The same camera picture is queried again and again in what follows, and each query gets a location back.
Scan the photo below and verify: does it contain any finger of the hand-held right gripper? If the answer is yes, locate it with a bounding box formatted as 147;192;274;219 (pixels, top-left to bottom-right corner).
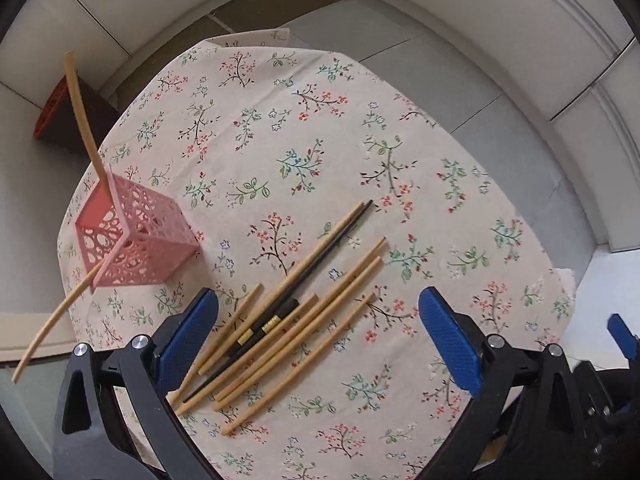
606;312;640;361

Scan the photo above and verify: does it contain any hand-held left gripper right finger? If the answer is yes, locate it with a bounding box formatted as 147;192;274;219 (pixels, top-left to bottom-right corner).
419;286;582;480

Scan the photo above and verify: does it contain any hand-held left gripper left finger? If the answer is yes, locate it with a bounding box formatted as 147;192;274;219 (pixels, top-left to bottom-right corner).
52;287;219;480

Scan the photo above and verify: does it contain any bunch of wooden chopsticks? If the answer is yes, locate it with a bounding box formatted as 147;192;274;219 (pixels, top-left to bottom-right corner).
167;202;388;436

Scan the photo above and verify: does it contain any pink perforated chopstick holder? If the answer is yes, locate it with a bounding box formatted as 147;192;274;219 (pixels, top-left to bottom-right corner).
75;164;202;291

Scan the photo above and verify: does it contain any black chopstick with gold band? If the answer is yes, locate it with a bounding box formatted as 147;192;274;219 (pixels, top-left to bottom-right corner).
227;200;375;356
182;299;301;403

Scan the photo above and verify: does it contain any wooden chopstick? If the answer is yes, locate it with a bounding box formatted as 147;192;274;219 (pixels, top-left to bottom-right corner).
64;51;126;226
11;259;108;383

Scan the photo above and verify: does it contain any floral tablecloth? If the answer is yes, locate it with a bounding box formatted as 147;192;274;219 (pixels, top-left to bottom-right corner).
57;30;578;480

